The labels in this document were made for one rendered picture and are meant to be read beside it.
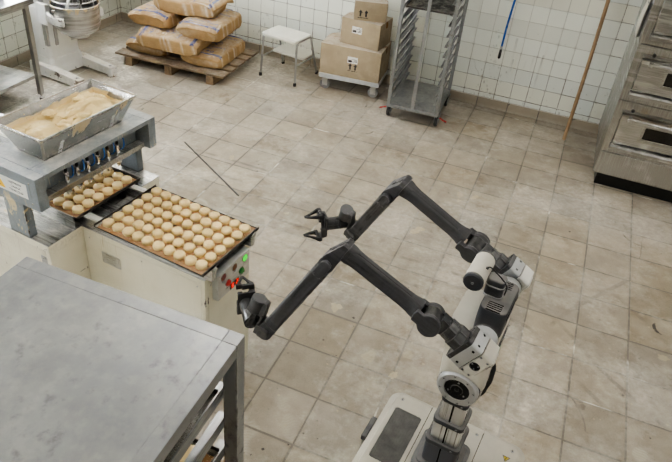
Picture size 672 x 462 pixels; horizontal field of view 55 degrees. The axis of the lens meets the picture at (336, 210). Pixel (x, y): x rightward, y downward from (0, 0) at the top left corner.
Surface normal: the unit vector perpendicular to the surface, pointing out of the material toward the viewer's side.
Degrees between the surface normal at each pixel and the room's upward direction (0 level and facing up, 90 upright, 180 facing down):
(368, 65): 90
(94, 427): 0
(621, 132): 91
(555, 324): 0
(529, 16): 90
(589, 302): 0
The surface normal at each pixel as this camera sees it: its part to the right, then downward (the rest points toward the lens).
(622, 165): -0.39, 0.49
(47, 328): 0.08, -0.82
